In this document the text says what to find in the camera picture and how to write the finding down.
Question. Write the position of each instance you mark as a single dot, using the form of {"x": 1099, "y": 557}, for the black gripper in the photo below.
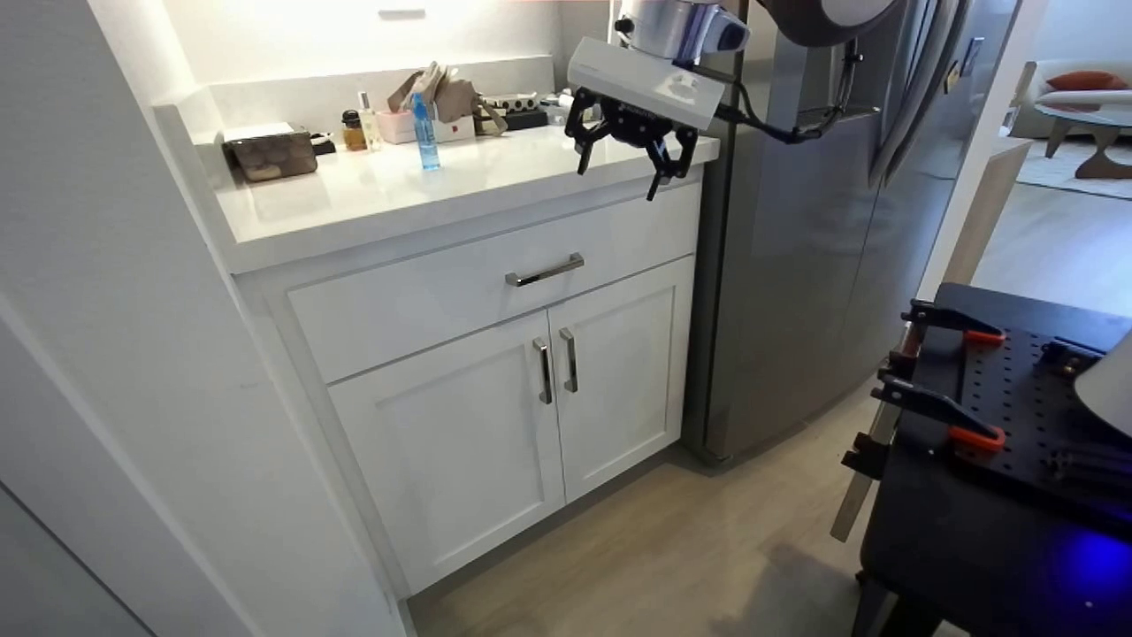
{"x": 594, "y": 119}

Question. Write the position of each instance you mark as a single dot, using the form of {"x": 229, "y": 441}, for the metal drawer handle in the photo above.
{"x": 545, "y": 275}

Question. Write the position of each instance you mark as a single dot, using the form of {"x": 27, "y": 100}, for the white cabinet drawer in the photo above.
{"x": 387, "y": 313}

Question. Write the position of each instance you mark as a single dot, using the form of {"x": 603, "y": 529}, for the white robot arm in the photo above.
{"x": 691, "y": 28}

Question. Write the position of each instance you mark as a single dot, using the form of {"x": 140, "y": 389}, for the brown organizer with clutter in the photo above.
{"x": 458, "y": 109}

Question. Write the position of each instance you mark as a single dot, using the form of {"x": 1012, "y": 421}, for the blue water bottle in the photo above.
{"x": 420, "y": 131}

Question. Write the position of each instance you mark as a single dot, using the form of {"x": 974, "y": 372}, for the stainless steel refrigerator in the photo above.
{"x": 808, "y": 251}

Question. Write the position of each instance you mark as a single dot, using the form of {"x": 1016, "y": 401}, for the right lower cabinet door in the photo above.
{"x": 619, "y": 372}

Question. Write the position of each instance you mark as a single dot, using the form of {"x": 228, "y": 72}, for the cabinet door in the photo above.
{"x": 619, "y": 372}
{"x": 458, "y": 446}

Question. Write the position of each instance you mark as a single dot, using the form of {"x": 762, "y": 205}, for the small amber bottle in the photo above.
{"x": 352, "y": 131}

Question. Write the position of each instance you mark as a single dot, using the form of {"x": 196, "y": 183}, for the left lower cabinet door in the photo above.
{"x": 458, "y": 446}

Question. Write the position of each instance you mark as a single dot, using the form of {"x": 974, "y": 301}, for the upper black orange clamp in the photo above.
{"x": 933, "y": 316}

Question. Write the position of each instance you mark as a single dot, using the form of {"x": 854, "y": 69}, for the black orange clamp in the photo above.
{"x": 963, "y": 431}
{"x": 933, "y": 316}

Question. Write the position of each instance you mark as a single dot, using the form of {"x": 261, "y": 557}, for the lower black orange clamp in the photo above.
{"x": 963, "y": 431}

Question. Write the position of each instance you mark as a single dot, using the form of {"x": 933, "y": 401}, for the white round table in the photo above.
{"x": 1075, "y": 92}

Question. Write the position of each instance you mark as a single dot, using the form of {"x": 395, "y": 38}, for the black perforated workbench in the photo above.
{"x": 1018, "y": 543}

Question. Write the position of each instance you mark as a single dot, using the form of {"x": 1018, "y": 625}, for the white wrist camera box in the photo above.
{"x": 645, "y": 84}

